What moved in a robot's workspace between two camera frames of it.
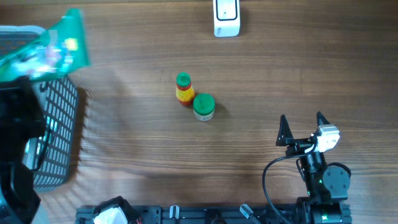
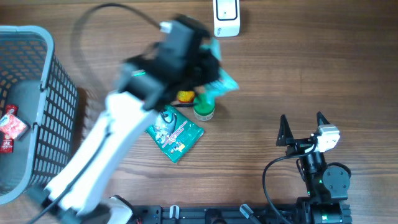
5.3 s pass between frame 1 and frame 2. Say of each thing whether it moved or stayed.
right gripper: stayed
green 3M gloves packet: moved
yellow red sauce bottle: stayed
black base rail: stayed
